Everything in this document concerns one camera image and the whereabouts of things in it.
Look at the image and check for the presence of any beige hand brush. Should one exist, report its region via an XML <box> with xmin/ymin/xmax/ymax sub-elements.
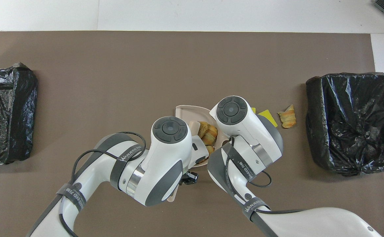
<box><xmin>167</xmin><ymin>120</ymin><xmax>201</xmax><ymax>202</ymax></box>

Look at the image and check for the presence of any brown table mat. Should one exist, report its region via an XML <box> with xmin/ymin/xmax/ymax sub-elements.
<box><xmin>0</xmin><ymin>31</ymin><xmax>384</xmax><ymax>237</ymax></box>

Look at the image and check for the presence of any orange striped croissant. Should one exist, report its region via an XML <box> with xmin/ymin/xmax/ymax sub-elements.
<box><xmin>206</xmin><ymin>124</ymin><xmax>218</xmax><ymax>145</ymax></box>

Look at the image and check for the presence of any pale striped croissant piece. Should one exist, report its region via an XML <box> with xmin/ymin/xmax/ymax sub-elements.
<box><xmin>277</xmin><ymin>105</ymin><xmax>296</xmax><ymax>129</ymax></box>

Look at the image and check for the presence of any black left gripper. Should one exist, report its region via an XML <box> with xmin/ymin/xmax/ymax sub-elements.
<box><xmin>180</xmin><ymin>171</ymin><xmax>199</xmax><ymax>186</ymax></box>

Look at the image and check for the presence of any black bag lined bin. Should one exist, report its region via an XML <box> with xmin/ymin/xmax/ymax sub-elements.
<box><xmin>0</xmin><ymin>62</ymin><xmax>38</xmax><ymax>165</ymax></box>
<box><xmin>306</xmin><ymin>72</ymin><xmax>384</xmax><ymax>176</ymax></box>

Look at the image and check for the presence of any yellow wedge sponge piece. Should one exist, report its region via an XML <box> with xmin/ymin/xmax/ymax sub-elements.
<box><xmin>258</xmin><ymin>110</ymin><xmax>278</xmax><ymax>128</ymax></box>

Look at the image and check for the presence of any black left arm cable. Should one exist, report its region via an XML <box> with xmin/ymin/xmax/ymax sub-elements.
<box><xmin>59</xmin><ymin>132</ymin><xmax>146</xmax><ymax>237</ymax></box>

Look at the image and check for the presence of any beige plastic dustpan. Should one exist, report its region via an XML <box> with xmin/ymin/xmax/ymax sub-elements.
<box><xmin>175</xmin><ymin>105</ymin><xmax>227</xmax><ymax>168</ymax></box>

